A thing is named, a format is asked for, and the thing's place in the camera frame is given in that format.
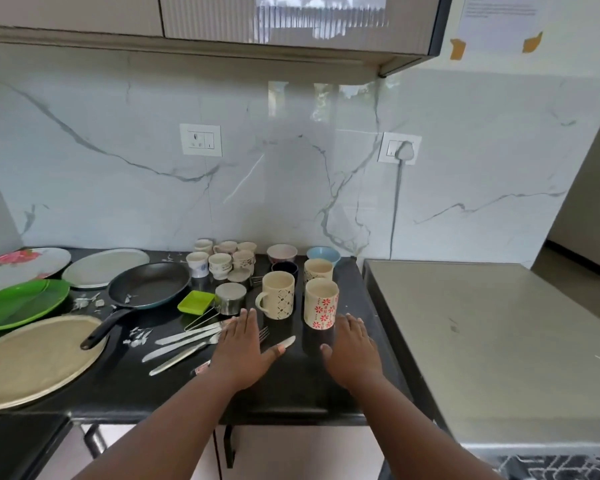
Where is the white wall socket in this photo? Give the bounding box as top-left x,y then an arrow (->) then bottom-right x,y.
377,132 -> 423,166

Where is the beige speckled round plate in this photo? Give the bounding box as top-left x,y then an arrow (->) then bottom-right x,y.
0,314 -> 109,412

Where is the light blue bowl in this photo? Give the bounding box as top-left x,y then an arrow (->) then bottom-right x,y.
306,245 -> 342,267

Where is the black cabinet handle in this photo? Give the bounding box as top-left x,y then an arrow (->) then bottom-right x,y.
223,424 -> 239,469
82,423 -> 107,459

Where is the white floral bowl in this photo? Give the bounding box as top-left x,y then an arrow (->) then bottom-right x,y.
266,243 -> 299,265

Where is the person's right hand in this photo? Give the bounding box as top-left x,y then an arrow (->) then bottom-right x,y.
319,313 -> 385,391

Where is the plain cream mug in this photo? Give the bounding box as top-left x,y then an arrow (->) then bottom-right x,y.
303,258 -> 335,285

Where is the white pink flower plate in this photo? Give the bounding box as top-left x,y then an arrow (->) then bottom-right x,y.
0,247 -> 72,295

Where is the silver dishwasher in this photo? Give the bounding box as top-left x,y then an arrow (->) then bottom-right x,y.
362,259 -> 600,480

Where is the steel cup with wire handle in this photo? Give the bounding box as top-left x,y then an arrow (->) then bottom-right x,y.
183,282 -> 247,331

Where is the beige wall cabinet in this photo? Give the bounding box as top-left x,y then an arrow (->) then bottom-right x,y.
0,0 -> 453,78

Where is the red flower print mug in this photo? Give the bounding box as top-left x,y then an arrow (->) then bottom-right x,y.
303,278 -> 340,331

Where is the grey power cable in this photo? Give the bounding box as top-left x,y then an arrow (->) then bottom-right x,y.
389,140 -> 415,261

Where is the green plate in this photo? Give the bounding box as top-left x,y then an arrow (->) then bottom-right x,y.
0,278 -> 71,331

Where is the cluster of small teacups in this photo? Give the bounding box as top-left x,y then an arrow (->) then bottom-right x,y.
185,238 -> 259,281

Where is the person's left hand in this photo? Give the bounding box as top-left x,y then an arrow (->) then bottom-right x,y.
207,308 -> 287,393

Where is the green rectangular dish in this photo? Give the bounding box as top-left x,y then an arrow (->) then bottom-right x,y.
177,289 -> 216,316

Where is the plain beige small plate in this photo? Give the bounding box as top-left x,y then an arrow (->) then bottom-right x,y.
62,248 -> 151,289

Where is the cream diamond pattern mug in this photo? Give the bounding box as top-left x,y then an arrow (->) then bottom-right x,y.
255,271 -> 296,321

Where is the dark blue cup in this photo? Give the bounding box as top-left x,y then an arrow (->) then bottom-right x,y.
271,261 -> 299,283

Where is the black frying pan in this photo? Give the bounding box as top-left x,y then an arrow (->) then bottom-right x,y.
79,262 -> 192,351

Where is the person's left forearm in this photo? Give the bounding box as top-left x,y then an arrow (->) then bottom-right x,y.
72,367 -> 242,480

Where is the person's right forearm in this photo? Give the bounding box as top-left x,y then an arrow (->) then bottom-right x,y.
349,369 -> 503,480

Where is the white socket with switch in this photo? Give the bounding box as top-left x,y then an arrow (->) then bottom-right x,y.
179,123 -> 223,158

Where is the black countertop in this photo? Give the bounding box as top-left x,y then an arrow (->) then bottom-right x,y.
0,247 -> 413,480

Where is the pink base cabinet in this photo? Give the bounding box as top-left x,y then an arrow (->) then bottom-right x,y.
35,422 -> 386,480

